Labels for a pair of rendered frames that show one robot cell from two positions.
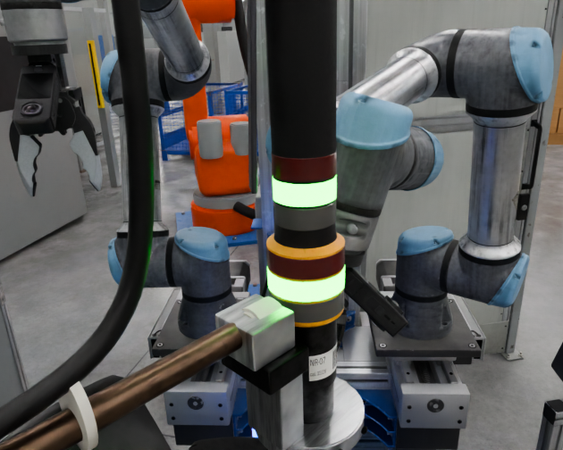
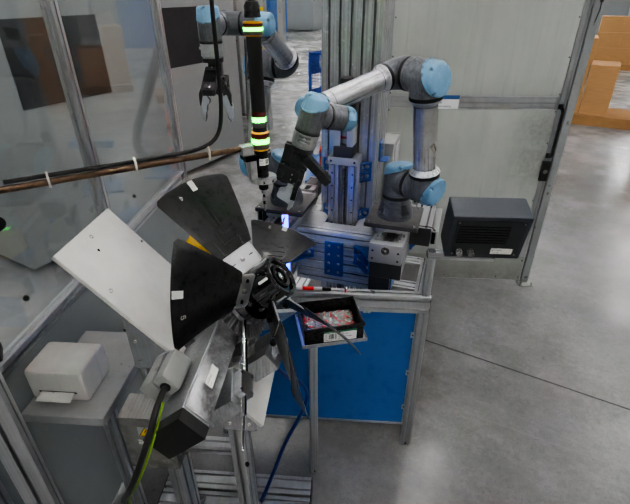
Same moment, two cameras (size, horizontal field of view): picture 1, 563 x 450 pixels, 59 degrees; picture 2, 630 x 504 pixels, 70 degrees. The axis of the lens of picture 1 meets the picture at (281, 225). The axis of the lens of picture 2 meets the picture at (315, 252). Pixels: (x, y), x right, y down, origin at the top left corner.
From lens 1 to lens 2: 91 cm
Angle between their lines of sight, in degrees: 16
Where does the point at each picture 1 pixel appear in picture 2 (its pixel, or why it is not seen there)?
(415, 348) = (384, 224)
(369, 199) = (310, 130)
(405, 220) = (449, 170)
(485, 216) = (417, 154)
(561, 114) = not seen: outside the picture
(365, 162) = (308, 117)
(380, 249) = not seen: hidden behind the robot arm
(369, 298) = (314, 168)
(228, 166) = not seen: hidden behind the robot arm
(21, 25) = (206, 51)
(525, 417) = (511, 319)
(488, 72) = (412, 80)
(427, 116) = (473, 95)
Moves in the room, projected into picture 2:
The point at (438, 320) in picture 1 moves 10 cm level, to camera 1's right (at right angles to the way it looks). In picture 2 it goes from (399, 212) to (424, 214)
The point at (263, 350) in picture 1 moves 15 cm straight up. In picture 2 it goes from (245, 152) to (239, 87)
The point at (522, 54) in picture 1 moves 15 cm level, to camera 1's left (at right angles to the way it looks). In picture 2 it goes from (425, 73) to (378, 72)
